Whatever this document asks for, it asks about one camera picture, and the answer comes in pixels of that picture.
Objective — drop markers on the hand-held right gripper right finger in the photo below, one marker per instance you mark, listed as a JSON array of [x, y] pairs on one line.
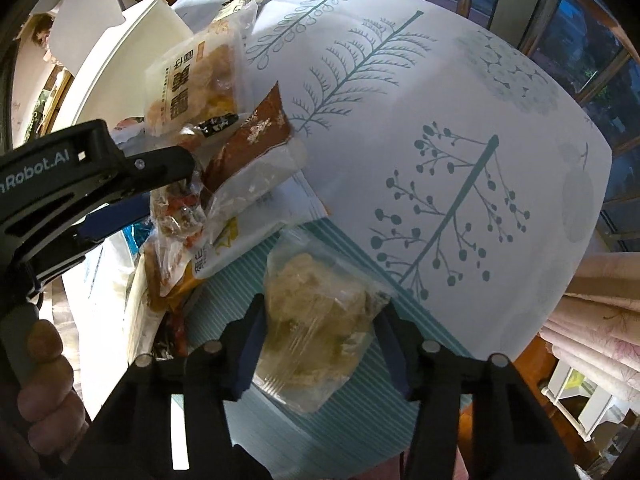
[[395, 355]]

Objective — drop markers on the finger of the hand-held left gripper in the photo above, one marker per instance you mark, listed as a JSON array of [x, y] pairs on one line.
[[115, 220], [160, 167]]

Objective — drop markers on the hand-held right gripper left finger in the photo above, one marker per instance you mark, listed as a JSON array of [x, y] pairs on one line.
[[247, 355]]

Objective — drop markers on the clear packet of red candies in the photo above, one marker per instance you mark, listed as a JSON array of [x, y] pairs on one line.
[[175, 215]]

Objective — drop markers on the clear packet of pale snacks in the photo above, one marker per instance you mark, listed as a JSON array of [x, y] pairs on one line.
[[315, 320]]

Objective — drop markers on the white plastic basket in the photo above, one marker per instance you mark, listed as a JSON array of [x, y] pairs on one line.
[[130, 50]]

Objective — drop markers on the person's left hand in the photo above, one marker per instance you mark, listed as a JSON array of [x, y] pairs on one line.
[[47, 380]]

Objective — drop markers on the teal striped placemat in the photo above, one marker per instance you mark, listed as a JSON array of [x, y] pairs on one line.
[[380, 400]]

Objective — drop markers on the small black-label packet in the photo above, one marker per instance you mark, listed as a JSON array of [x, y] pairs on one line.
[[215, 126]]

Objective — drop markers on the orange packet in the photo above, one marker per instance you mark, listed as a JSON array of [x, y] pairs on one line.
[[172, 292]]

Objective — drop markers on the brown and clear packet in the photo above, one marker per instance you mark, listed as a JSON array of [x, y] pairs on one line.
[[250, 140]]

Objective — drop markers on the large clear yellow snack packet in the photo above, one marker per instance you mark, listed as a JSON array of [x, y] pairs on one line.
[[200, 75]]

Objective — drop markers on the white and yellow snack packet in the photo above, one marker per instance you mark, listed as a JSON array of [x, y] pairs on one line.
[[280, 210]]

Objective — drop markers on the white board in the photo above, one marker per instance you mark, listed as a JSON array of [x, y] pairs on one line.
[[85, 15]]

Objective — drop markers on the folded pink blankets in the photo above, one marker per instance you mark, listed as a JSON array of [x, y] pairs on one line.
[[600, 310]]

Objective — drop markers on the white plastic rack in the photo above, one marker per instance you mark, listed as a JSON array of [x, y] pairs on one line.
[[607, 422]]

